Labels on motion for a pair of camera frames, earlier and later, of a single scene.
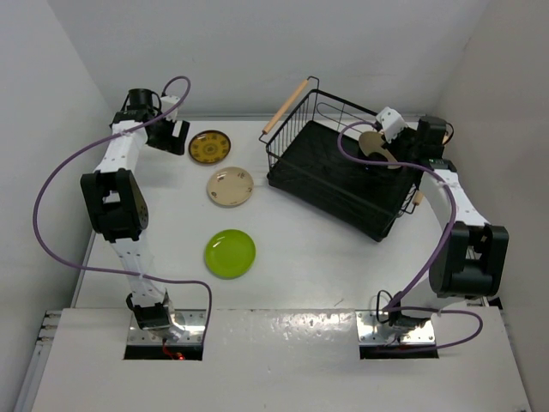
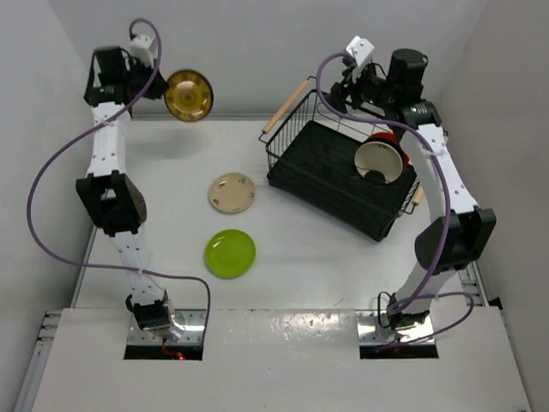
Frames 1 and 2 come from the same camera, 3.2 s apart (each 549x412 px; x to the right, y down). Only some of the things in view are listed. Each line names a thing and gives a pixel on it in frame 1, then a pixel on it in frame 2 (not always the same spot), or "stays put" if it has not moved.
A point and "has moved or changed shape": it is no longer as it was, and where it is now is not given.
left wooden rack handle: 285,106 stays put
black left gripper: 171,143 → 159,86
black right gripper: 405,132 → 367,69
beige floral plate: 230,185 has moved or changed shape
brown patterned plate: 209,146 → 188,95
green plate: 229,253 stays put
